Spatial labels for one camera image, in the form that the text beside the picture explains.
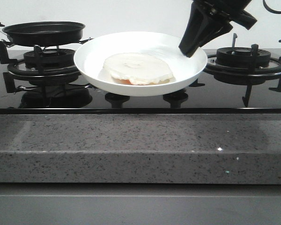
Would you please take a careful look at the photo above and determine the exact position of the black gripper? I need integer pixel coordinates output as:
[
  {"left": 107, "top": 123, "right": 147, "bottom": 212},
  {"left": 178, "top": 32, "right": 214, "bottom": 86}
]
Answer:
[{"left": 179, "top": 0, "right": 257, "bottom": 58}]

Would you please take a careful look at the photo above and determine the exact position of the white round plate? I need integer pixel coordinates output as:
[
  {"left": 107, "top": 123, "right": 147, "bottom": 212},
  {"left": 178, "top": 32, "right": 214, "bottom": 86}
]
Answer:
[{"left": 74, "top": 31, "right": 207, "bottom": 97}]

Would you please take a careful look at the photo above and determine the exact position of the fried egg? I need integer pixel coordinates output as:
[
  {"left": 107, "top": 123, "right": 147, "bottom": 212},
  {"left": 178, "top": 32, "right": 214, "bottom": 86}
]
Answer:
[{"left": 103, "top": 52, "right": 174, "bottom": 85}]

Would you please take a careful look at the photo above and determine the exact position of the black frying pan mint handle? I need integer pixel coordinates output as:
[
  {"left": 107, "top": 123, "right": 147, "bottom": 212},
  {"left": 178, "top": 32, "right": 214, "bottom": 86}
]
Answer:
[{"left": 0, "top": 21, "right": 85, "bottom": 47}]

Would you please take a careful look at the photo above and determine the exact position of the right black burner pan support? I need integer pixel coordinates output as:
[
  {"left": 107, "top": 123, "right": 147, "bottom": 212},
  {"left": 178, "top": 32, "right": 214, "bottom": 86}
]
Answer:
[{"left": 204, "top": 33, "right": 281, "bottom": 107}]

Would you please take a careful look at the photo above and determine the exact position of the black burner pan support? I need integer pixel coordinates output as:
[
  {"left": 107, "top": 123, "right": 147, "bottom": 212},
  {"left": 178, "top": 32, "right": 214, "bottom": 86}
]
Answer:
[
  {"left": 0, "top": 40, "right": 102, "bottom": 94},
  {"left": 204, "top": 33, "right": 281, "bottom": 107}
]

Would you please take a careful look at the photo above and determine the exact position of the black glass gas hob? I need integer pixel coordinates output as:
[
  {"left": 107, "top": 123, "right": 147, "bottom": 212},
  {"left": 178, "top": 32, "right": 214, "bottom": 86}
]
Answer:
[{"left": 0, "top": 63, "right": 281, "bottom": 114}]

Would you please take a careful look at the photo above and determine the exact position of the left black burner pan support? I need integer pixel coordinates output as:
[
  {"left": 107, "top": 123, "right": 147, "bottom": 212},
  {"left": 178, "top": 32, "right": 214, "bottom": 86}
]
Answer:
[{"left": 0, "top": 40, "right": 102, "bottom": 94}]

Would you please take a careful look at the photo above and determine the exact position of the grey cabinet front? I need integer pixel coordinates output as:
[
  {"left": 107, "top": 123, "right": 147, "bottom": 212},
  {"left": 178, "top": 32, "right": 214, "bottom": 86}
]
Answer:
[{"left": 0, "top": 184, "right": 281, "bottom": 225}]

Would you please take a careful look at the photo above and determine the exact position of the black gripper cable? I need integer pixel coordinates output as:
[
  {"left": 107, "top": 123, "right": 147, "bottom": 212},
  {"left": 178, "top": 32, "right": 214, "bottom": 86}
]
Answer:
[{"left": 262, "top": 0, "right": 281, "bottom": 14}]

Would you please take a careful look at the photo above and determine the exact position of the wire pan reducer ring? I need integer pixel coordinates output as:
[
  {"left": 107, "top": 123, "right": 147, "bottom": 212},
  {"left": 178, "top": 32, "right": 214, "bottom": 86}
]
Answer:
[{"left": 1, "top": 37, "right": 94, "bottom": 51}]

